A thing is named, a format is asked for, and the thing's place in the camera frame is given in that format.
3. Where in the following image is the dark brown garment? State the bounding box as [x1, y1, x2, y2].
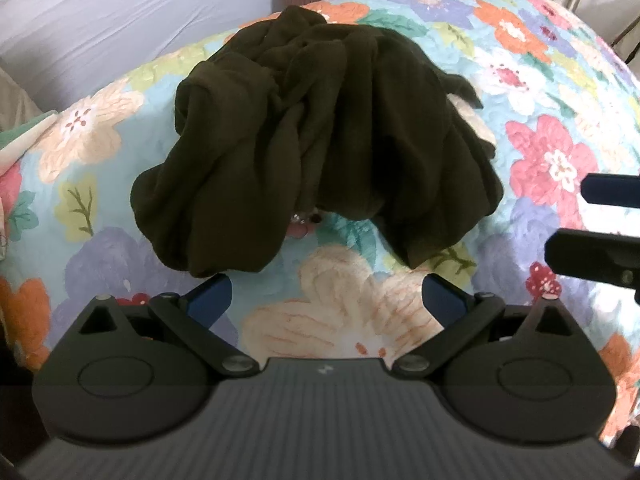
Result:
[130, 6, 503, 278]

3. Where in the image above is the floral quilt bedspread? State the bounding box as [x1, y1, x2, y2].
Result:
[1, 0, 639, 440]

